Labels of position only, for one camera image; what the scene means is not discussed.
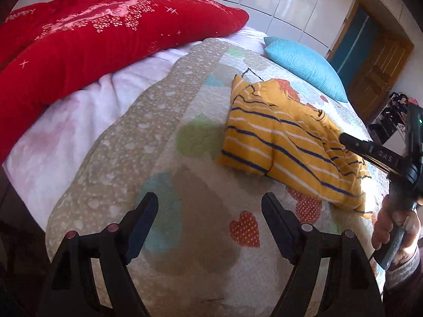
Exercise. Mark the cluttered dark shelf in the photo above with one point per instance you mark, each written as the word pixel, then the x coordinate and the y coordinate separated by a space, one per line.
pixel 391 112

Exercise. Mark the blue knitted pillow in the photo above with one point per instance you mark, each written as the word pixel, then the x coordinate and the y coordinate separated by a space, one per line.
pixel 304 62

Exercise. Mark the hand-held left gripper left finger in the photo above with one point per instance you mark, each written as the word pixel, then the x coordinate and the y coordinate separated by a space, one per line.
pixel 142 231

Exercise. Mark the person's right hand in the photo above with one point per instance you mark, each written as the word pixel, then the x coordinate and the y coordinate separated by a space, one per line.
pixel 381 228

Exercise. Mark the heart patterned quilt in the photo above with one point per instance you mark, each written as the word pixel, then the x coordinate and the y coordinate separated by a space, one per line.
pixel 198 204

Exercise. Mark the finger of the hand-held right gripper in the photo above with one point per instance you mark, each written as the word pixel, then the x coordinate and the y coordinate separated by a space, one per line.
pixel 370 150

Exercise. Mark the red printed blanket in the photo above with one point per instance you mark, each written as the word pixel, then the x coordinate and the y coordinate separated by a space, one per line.
pixel 99 49

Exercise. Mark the white fleece blanket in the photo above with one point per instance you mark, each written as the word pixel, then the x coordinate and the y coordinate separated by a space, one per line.
pixel 66 132

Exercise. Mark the wooden door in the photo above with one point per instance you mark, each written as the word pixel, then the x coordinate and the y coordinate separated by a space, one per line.
pixel 380 69

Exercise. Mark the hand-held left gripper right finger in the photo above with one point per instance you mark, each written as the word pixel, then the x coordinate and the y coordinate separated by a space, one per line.
pixel 280 229

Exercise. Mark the white glossy wardrobe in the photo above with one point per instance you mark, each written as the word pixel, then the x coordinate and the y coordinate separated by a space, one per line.
pixel 290 6

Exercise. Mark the yellow striped shirt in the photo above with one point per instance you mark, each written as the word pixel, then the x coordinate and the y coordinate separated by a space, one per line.
pixel 264 132

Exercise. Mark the person's right forearm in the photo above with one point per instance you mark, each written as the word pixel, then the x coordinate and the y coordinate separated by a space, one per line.
pixel 404 280

